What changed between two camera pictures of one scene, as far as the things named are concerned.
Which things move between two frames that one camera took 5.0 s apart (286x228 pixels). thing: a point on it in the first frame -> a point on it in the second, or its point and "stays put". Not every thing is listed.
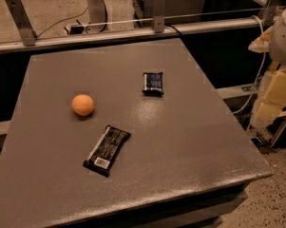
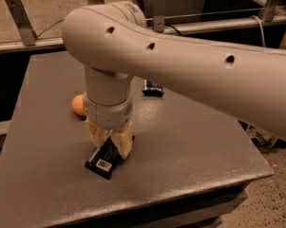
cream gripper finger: x=261 y=44 -> x=98 y=136
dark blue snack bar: x=152 y=84 stays put
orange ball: x=83 y=104 stays put
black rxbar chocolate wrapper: x=104 y=152 stays put
